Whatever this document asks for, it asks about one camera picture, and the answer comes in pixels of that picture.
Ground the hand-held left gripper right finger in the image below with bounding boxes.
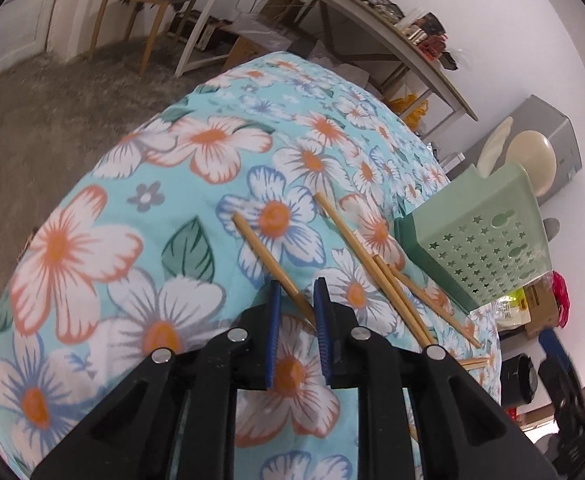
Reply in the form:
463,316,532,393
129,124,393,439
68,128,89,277
313,277,558,480

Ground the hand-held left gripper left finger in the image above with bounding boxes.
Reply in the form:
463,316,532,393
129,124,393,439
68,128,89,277
30,280,282,480

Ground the green perforated utensil holder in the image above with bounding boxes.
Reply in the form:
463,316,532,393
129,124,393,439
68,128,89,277
393,162,553,316

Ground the long cream plastic rice spoon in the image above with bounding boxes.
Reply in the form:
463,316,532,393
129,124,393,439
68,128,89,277
476,116,515,181

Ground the black trash bin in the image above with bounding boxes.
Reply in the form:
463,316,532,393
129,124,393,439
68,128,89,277
501,354,539,407

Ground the brown cardboard box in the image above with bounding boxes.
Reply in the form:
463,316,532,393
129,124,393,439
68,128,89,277
522,280,563,341

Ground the pink plastic bag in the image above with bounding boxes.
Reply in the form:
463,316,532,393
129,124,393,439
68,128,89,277
551,270,571,331

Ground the yellow-green box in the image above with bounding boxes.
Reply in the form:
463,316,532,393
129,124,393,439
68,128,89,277
492,287,532,331

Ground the blue floral blanket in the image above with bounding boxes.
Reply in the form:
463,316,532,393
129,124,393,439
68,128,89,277
0,50,503,480

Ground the round cream plastic spoon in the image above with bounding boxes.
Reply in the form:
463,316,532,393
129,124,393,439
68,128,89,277
505,130,558,200

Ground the yellow plastic bag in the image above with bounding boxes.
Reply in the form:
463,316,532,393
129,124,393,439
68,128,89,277
389,94,430,130

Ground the grey refrigerator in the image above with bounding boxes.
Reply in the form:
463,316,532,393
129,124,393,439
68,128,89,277
445,94,583,207

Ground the white table with wooden top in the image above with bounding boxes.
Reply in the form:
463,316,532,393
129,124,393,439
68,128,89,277
175,0,480,122

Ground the pile of snack packets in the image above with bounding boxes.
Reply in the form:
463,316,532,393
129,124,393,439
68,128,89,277
317,0,460,72

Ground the white door frame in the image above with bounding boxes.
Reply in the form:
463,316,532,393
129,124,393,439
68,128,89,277
2,0,73,61

